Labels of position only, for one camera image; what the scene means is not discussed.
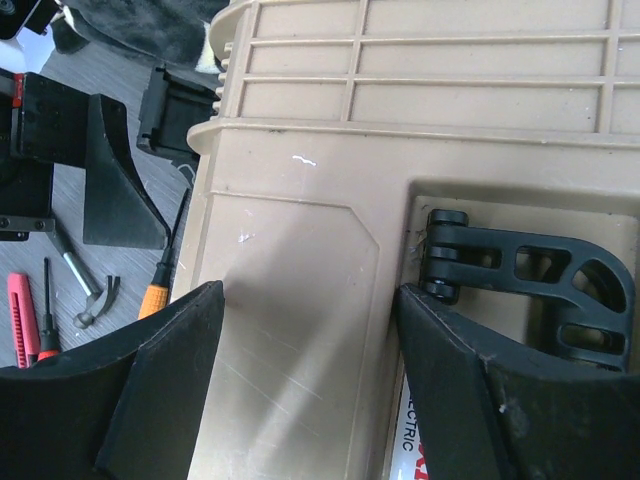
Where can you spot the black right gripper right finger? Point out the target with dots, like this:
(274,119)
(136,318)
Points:
(488,407)

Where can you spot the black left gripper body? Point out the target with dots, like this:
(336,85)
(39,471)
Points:
(43,123)

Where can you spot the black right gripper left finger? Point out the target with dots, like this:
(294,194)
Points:
(125,406)

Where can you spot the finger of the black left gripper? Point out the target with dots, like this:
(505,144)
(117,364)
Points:
(118,211)

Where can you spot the tan plastic tool case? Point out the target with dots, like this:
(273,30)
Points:
(339,126)

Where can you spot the small steel claw hammer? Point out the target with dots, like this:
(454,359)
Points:
(98,300)

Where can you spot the red black screwdriver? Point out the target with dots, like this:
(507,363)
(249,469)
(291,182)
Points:
(49,335)

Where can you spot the red utility knife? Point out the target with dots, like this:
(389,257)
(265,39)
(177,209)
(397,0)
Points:
(23,320)

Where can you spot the black floral plush blanket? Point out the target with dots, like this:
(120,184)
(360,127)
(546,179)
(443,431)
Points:
(172,32)

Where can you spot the orange handle screwdriver left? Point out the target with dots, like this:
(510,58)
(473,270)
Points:
(156,296)

